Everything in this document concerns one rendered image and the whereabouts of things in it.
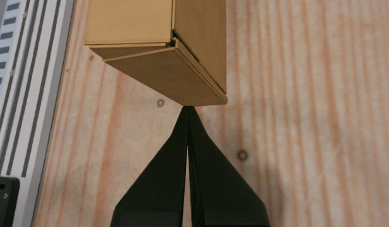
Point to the grey aluminium extrusion bar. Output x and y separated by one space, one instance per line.
29 140

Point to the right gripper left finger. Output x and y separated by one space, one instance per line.
155 198

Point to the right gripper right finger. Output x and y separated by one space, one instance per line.
223 197

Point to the brown cardboard box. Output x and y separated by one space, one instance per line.
174 47

